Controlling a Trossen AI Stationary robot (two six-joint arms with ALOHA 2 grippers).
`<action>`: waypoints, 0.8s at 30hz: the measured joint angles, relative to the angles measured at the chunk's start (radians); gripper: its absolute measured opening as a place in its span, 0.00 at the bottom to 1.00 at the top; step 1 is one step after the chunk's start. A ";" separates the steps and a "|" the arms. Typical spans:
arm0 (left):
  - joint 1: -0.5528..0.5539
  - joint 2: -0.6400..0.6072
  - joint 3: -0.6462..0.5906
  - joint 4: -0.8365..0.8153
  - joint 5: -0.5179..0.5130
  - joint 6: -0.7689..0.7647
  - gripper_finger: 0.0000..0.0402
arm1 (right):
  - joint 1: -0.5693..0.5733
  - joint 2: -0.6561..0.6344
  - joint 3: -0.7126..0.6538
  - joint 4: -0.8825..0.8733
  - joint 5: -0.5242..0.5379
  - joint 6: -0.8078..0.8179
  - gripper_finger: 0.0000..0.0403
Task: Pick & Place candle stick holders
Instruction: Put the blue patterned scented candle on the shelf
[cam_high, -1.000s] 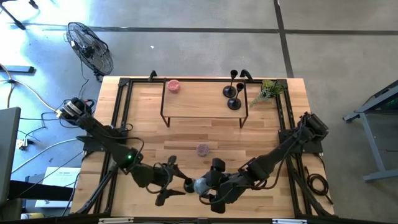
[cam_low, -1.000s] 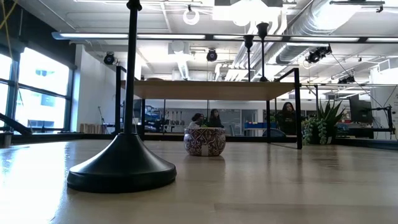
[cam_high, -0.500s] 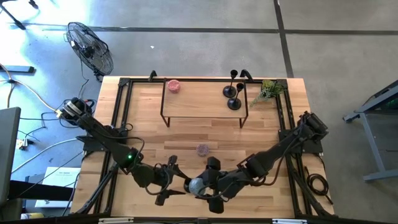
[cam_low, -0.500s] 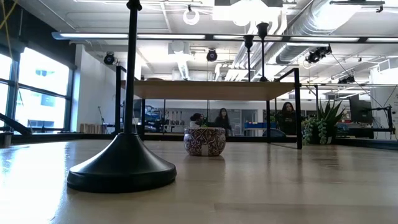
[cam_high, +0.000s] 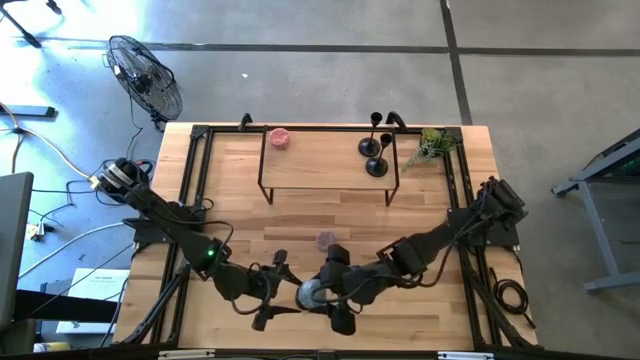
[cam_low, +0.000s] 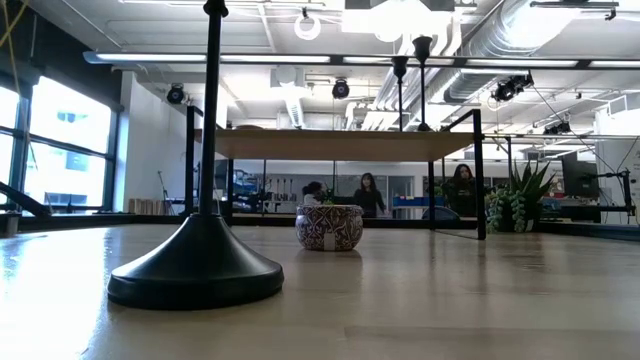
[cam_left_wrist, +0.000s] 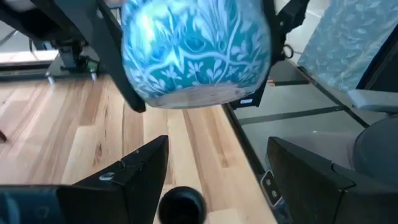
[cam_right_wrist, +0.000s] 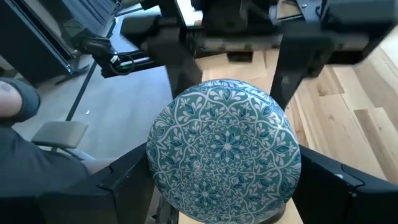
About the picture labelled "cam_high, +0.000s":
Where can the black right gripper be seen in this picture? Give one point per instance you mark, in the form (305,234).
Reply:
(350,285)

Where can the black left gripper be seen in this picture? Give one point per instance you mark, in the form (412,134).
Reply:
(265,284)

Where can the blue patterned candle tin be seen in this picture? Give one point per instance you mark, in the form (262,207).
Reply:
(307,290)

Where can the purple patterned candle tin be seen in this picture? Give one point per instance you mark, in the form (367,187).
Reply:
(324,240)

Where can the black metal candlestick holder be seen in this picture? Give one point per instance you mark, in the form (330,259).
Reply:
(377,168)
(369,147)

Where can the pink patterned candle tin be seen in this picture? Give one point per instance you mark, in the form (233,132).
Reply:
(279,139)

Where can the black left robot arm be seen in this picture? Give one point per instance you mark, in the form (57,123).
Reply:
(170,225)

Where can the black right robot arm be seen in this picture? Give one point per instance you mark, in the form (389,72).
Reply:
(430,245)

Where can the white label strip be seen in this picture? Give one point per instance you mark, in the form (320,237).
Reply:
(465,355)
(185,354)

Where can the wooden shelf with black legs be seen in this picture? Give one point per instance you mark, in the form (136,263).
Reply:
(320,165)

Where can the green artificial succulent plant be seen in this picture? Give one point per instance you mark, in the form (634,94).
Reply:
(435,142)

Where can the white paper sheet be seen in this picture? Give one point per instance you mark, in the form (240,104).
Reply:
(95,290)

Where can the beige power strip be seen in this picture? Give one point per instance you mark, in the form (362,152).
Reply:
(94,183)

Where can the black wide bar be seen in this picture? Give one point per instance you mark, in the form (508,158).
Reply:
(60,306)

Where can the yellow object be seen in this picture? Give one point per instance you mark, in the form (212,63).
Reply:
(52,346)

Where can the white plug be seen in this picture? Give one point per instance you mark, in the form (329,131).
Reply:
(35,231)

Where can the black floor fan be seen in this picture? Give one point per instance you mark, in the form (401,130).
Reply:
(145,80)

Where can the grey desk panel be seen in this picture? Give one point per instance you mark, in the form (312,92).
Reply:
(12,240)

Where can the black flat floor bar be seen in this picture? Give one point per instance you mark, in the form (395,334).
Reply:
(30,111)

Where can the black tripod legs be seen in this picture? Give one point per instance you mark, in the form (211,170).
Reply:
(32,41)

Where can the black metal table frame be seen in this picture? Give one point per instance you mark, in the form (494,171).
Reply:
(230,130)

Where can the black curved frame bracket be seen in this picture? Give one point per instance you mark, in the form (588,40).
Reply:
(396,119)
(245,120)

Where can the grey metal desk frame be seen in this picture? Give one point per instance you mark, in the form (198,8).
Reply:
(602,240)

